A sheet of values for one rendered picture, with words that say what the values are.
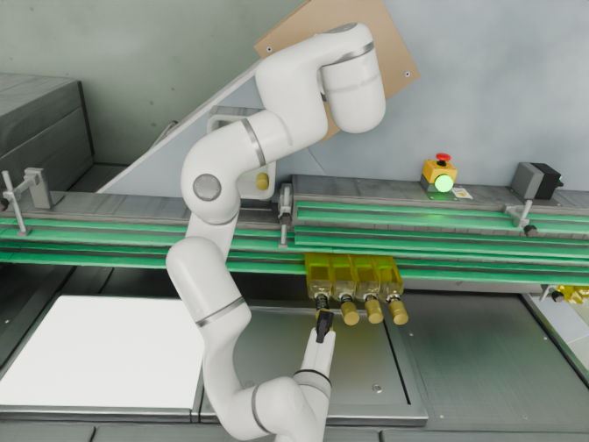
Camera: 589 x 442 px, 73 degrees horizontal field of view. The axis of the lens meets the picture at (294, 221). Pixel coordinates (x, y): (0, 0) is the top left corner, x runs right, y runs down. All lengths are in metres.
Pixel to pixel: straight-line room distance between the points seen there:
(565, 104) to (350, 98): 0.77
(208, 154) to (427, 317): 0.83
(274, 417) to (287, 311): 0.48
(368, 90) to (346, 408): 0.63
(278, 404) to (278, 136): 0.41
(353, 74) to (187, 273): 0.40
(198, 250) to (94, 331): 0.52
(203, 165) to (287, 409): 0.38
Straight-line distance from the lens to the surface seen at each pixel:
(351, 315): 0.90
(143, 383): 0.96
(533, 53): 1.24
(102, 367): 1.02
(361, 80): 0.68
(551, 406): 1.17
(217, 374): 0.70
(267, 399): 0.65
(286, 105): 0.64
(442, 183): 1.14
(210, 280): 0.62
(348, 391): 0.95
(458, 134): 1.22
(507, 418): 1.09
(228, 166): 0.62
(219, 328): 0.62
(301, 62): 0.64
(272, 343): 1.01
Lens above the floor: 1.80
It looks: 59 degrees down
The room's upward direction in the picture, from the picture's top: 176 degrees clockwise
